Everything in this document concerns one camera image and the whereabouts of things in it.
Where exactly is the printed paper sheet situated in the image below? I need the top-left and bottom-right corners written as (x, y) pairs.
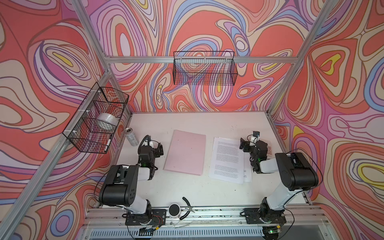
top-left (209, 138), bottom-right (245, 184)
top-left (244, 153), bottom-right (253, 183)

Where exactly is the pink paper folder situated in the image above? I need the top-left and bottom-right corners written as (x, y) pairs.
top-left (164, 130), bottom-right (206, 176)

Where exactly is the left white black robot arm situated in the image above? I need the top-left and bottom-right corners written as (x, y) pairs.
top-left (98, 135), bottom-right (164, 218)

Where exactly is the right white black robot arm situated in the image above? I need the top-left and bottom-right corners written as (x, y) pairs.
top-left (240, 138), bottom-right (319, 222)

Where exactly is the pink white calculator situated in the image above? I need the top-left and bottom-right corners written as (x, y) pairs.
top-left (266, 141), bottom-right (273, 157)

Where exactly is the silver drink can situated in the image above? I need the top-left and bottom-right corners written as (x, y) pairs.
top-left (125, 128), bottom-right (139, 147)

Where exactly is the white marker pen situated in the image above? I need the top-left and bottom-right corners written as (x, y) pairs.
top-left (104, 137), bottom-right (112, 153)

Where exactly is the white tape roll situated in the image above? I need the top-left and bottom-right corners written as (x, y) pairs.
top-left (96, 113), bottom-right (119, 132)

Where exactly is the round black white puck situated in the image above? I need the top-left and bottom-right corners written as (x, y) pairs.
top-left (168, 204), bottom-right (181, 218)

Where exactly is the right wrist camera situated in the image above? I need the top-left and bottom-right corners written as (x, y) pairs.
top-left (251, 131), bottom-right (260, 145)

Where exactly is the black curved cable piece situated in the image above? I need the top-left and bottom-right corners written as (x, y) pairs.
top-left (179, 196), bottom-right (193, 221)

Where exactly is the side black wire basket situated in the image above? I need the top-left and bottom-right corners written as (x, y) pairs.
top-left (63, 83), bottom-right (129, 154)

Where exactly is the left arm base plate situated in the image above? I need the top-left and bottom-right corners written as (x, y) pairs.
top-left (122, 209), bottom-right (167, 228)

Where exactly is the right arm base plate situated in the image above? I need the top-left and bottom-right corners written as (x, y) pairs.
top-left (240, 208), bottom-right (287, 225)

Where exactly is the back black wire basket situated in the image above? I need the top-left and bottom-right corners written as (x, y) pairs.
top-left (173, 50), bottom-right (238, 86)

